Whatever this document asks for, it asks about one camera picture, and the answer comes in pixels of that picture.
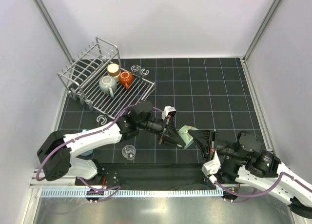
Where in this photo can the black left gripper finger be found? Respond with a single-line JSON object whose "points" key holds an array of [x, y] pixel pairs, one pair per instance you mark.
{"points": [[173, 133], [168, 142]]}

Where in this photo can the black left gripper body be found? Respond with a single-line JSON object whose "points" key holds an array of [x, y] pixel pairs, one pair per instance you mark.
{"points": [[157, 127]]}

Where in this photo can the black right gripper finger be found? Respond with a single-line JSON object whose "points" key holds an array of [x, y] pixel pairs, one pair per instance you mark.
{"points": [[202, 144], [200, 137]]}

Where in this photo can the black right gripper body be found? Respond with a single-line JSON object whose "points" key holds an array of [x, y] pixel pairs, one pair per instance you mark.
{"points": [[224, 148]]}

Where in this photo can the mint green mug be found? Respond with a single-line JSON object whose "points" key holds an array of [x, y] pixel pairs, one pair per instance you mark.
{"points": [[186, 136]]}

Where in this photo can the small clear glass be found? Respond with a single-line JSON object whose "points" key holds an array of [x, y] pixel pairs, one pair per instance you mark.
{"points": [[129, 152]]}

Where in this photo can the orange glazed ceramic mug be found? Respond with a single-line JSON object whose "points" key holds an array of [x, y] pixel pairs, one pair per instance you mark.
{"points": [[126, 79]]}

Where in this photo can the grey ceramic mug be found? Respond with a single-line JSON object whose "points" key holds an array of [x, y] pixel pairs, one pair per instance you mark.
{"points": [[108, 85]]}

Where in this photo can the cream cup with cork band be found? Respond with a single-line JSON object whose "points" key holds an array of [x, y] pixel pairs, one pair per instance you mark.
{"points": [[113, 70]]}

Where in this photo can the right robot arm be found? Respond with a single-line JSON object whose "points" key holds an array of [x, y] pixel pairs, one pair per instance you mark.
{"points": [[247, 161]]}

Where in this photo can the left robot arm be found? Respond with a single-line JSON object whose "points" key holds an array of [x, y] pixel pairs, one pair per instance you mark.
{"points": [[59, 154]]}

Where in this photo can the grey rack hook front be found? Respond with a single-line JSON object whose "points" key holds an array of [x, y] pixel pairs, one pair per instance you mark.
{"points": [[101, 119]]}

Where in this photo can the grey rack hook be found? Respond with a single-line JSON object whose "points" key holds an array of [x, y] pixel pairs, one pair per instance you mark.
{"points": [[139, 71], [101, 119]]}

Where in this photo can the grey rack hook back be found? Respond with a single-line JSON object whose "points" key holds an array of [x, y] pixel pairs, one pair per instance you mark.
{"points": [[139, 71]]}

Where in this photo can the grey metal dish rack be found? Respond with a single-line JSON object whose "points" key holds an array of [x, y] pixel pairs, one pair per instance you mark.
{"points": [[81, 81]]}

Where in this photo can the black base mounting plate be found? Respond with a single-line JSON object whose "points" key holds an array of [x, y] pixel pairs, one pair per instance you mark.
{"points": [[155, 177]]}

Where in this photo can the black grid mat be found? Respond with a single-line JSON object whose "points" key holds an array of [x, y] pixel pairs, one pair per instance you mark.
{"points": [[208, 93]]}

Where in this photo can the light blue cup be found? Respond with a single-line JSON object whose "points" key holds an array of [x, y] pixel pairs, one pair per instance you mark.
{"points": [[87, 153]]}

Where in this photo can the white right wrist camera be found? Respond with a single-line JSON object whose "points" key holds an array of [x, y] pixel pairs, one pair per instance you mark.
{"points": [[211, 167]]}

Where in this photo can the white slotted cable duct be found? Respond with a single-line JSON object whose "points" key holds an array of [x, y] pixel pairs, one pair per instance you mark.
{"points": [[87, 193]]}

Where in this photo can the aluminium frame post right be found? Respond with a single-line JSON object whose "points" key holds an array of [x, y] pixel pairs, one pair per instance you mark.
{"points": [[262, 28]]}

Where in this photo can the aluminium frame post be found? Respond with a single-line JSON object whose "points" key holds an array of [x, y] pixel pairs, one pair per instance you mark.
{"points": [[51, 25], [262, 28]]}

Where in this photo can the aluminium frame post left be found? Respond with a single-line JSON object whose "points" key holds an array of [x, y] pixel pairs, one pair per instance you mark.
{"points": [[51, 25]]}

